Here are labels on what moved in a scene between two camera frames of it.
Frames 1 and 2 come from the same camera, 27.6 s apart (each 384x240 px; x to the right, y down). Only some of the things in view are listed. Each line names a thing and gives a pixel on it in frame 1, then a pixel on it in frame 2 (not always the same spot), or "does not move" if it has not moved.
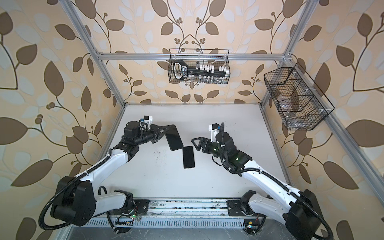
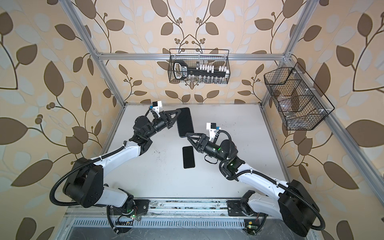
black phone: x=188 y=160 does not move
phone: x=173 y=137 → x=184 y=122
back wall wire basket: x=199 y=66 does not move
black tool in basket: x=181 y=71 does not move
